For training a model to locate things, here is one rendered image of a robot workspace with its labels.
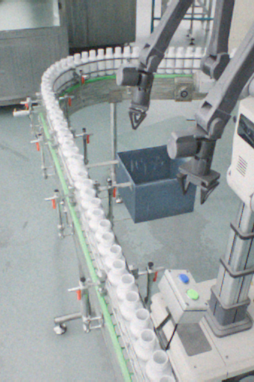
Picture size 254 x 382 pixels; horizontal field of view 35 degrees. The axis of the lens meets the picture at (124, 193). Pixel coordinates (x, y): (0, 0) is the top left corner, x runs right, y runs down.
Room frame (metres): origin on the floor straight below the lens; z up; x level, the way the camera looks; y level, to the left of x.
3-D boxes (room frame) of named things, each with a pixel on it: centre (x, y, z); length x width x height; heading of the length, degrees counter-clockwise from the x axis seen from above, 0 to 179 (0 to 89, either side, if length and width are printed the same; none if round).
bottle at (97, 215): (1.01, 0.09, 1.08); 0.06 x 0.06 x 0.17
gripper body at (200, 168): (0.94, -0.21, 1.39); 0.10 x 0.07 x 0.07; 47
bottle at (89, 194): (1.12, 0.12, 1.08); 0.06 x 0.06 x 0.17
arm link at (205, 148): (0.94, -0.21, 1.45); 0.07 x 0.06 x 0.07; 108
